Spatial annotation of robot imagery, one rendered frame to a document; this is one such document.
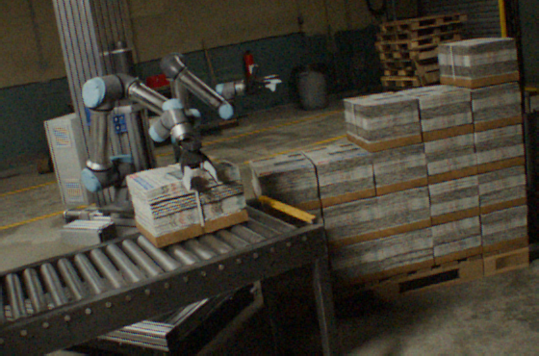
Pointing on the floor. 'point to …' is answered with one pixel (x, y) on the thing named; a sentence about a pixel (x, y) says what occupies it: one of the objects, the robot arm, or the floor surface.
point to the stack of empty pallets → (406, 39)
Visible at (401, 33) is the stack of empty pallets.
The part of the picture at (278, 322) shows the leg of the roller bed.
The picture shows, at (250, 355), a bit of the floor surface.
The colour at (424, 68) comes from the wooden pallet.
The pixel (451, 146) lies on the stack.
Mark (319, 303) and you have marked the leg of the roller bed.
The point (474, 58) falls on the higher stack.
